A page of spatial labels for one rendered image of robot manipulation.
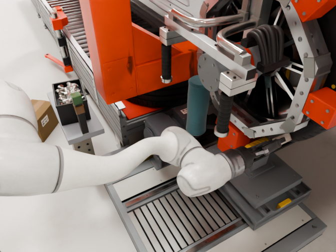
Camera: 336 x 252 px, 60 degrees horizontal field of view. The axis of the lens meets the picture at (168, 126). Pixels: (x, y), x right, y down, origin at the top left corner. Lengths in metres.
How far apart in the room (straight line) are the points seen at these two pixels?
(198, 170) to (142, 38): 0.69
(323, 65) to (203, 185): 0.46
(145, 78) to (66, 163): 0.86
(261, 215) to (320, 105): 0.73
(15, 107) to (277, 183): 1.19
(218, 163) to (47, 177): 0.50
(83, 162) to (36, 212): 1.11
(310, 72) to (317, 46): 0.08
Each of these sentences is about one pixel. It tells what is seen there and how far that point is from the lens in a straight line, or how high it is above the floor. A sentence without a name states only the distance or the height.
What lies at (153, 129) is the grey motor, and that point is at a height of 0.40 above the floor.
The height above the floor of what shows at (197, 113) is 0.61.
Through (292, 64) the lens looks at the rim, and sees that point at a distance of 1.05.
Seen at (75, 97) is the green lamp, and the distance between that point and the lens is 1.24.
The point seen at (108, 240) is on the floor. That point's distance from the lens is 1.54.
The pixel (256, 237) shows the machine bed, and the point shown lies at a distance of 1.49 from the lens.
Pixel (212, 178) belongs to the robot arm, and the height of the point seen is 0.67.
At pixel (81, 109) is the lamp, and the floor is 0.59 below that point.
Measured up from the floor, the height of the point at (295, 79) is 0.74.
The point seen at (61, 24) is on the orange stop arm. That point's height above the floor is 0.47.
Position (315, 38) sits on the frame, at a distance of 0.91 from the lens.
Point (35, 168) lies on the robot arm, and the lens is 0.60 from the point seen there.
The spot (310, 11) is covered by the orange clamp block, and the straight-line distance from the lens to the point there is 0.85.
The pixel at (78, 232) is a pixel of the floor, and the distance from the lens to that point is 1.60.
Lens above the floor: 1.35
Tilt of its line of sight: 41 degrees down
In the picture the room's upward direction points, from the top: straight up
